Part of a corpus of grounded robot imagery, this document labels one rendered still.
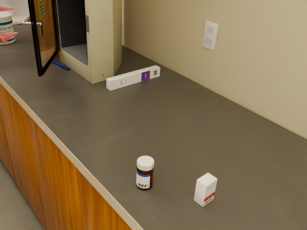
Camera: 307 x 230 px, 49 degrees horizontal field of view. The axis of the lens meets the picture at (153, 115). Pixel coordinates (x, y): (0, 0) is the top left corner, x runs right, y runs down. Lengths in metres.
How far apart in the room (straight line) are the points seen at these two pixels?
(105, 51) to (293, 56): 0.74
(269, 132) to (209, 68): 0.43
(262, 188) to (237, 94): 0.54
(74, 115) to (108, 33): 0.40
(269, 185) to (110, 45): 0.86
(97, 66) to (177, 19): 0.44
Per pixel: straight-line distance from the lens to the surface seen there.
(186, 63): 1.61
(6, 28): 2.01
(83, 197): 1.22
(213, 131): 1.20
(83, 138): 1.14
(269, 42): 1.31
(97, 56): 1.45
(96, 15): 1.40
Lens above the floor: 1.58
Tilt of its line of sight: 31 degrees down
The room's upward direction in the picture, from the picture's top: 3 degrees clockwise
